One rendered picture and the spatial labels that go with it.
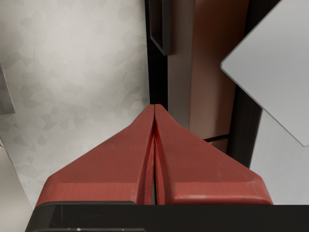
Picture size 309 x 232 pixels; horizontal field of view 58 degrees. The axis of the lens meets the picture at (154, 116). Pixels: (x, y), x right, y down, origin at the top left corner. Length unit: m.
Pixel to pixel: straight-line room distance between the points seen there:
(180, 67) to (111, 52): 0.13
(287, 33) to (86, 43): 0.22
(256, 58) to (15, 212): 1.48
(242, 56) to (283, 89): 0.05
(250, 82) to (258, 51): 0.02
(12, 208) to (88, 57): 1.28
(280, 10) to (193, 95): 0.09
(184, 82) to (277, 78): 0.07
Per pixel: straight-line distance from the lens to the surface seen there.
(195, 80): 0.22
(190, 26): 0.21
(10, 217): 1.62
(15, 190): 1.47
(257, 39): 0.19
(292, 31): 0.20
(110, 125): 0.40
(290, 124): 0.25
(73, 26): 0.34
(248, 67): 0.19
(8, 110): 0.38
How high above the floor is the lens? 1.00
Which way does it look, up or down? 53 degrees down
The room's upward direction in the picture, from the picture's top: 154 degrees clockwise
